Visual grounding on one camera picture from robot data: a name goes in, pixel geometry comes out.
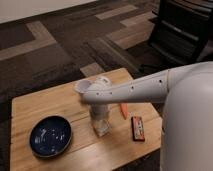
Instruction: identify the dark blue bowl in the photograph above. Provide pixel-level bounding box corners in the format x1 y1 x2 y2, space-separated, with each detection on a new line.
29 116 73 158

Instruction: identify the black cabinet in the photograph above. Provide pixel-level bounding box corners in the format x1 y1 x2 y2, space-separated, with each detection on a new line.
148 0 213 65

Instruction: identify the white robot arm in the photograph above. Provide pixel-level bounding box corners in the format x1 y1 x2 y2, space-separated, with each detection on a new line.
75 61 213 171

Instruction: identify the orange carrot toy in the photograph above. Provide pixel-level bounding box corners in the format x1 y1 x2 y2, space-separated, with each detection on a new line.
120 103 128 120

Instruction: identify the red and black box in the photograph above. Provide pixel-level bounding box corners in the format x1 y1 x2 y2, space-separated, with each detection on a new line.
131 116 145 141

